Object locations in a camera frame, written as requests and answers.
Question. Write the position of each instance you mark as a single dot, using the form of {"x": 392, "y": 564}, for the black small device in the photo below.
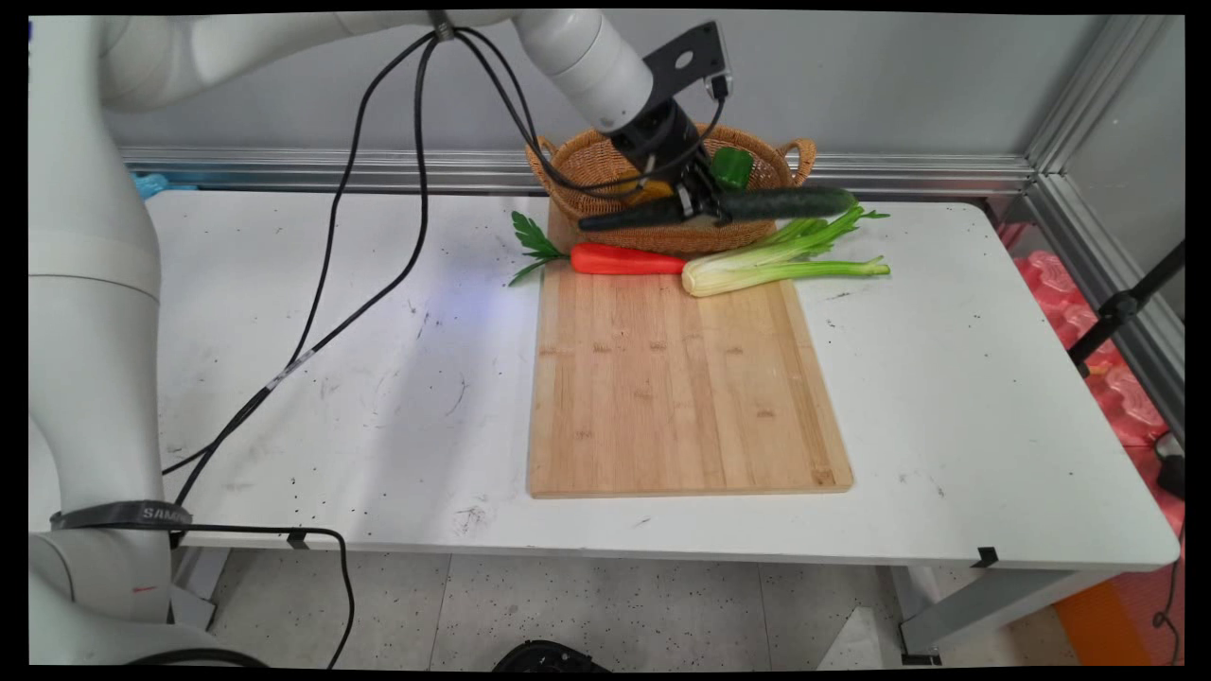
{"x": 1173, "y": 473}

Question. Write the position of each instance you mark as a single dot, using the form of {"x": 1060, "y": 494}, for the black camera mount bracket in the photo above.
{"x": 686, "y": 57}

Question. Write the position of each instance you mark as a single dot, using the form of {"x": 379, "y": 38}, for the dark green toy cucumber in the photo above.
{"x": 795, "y": 201}

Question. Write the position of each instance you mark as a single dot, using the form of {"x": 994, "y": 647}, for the green toy pepper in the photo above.
{"x": 732, "y": 168}

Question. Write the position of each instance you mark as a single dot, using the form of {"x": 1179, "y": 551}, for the long aluminium frame rail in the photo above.
{"x": 378, "y": 168}

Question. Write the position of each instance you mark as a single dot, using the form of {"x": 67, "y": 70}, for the short aluminium frame rail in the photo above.
{"x": 1107, "y": 284}

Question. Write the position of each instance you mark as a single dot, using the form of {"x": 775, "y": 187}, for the orange floor item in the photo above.
{"x": 1102, "y": 629}

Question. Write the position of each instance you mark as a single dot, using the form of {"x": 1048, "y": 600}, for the black tape piece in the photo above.
{"x": 986, "y": 556}
{"x": 298, "y": 539}

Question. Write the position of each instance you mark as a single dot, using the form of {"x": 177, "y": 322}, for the green toy celery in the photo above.
{"x": 757, "y": 270}

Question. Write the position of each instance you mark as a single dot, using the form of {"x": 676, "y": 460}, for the black round floor object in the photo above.
{"x": 549, "y": 657}

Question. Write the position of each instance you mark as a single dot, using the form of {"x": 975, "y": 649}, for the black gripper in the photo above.
{"x": 658, "y": 132}

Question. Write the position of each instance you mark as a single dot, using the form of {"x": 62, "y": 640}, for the blue cloth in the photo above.
{"x": 151, "y": 184}

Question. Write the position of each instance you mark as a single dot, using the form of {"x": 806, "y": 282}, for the aluminium frame corner post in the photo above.
{"x": 1097, "y": 85}

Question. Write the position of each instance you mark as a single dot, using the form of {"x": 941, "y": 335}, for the white table leg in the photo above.
{"x": 194, "y": 591}

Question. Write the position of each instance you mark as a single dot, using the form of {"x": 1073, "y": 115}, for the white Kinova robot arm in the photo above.
{"x": 85, "y": 284}

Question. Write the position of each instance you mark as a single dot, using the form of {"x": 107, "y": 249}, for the woven wicker basket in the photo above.
{"x": 587, "y": 161}

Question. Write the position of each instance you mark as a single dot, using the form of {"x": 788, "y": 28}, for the orange toy vegetable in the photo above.
{"x": 653, "y": 194}

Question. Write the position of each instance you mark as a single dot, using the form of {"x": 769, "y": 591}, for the black tripod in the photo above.
{"x": 1121, "y": 307}

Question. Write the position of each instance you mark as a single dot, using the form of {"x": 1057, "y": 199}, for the bamboo cutting board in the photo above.
{"x": 681, "y": 397}

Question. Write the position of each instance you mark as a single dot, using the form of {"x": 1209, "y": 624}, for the orange toy carrot with leaves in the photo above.
{"x": 624, "y": 259}

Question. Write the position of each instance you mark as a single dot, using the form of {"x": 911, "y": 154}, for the grey table leg frame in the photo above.
{"x": 984, "y": 605}

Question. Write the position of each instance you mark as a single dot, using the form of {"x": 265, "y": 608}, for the pink bubble wrap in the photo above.
{"x": 1121, "y": 397}

